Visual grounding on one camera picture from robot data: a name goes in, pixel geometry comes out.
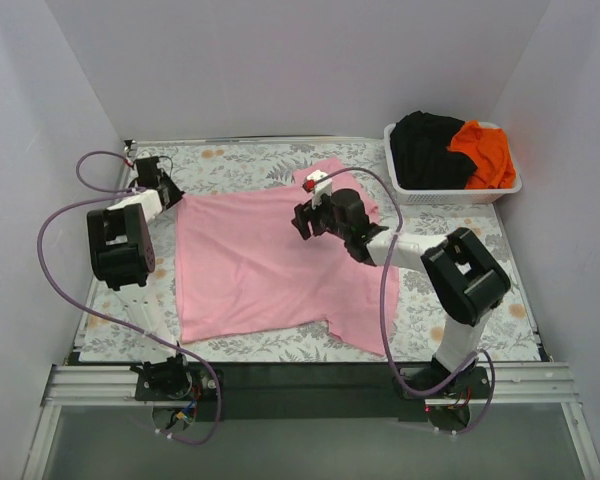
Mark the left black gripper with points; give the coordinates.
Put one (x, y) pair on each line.
(169, 195)

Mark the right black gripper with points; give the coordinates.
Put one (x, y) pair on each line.
(305, 220)

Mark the pink t-shirt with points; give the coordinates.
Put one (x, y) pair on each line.
(242, 267)

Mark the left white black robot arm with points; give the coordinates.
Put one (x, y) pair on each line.
(121, 251)

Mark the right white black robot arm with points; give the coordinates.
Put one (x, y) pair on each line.
(469, 283)

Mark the black t-shirt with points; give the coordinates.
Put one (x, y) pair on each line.
(419, 144)

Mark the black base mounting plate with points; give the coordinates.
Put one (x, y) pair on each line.
(274, 391)

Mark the white plastic laundry basket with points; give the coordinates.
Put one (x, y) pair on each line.
(443, 197)

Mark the orange t-shirt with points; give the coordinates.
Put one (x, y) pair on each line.
(488, 149)

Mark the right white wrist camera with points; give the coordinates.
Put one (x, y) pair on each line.
(319, 185)

